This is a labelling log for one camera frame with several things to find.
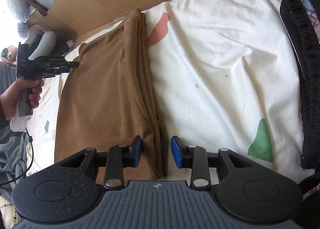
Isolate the brown printed t-shirt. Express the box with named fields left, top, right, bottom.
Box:
left=54, top=9, right=168, bottom=180

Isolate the person left hand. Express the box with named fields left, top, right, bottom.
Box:
left=1, top=79, right=44, bottom=121

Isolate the dark grey pillow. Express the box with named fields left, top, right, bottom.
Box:
left=0, top=61, right=17, bottom=94

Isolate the grey neck pillow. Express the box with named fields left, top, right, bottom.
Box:
left=24, top=31, right=56, bottom=60

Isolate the small teddy bear toy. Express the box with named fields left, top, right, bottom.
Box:
left=1, top=46, right=18, bottom=64

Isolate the white pillow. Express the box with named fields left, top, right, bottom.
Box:
left=1, top=0, right=36, bottom=40

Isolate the grey denim garment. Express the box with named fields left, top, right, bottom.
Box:
left=1, top=132, right=28, bottom=201

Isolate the white fluffy dotted blanket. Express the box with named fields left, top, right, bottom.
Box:
left=0, top=196, right=21, bottom=229

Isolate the black folded garment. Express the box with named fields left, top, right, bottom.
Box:
left=280, top=0, right=319, bottom=199

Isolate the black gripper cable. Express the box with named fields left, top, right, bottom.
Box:
left=0, top=128, right=34, bottom=187

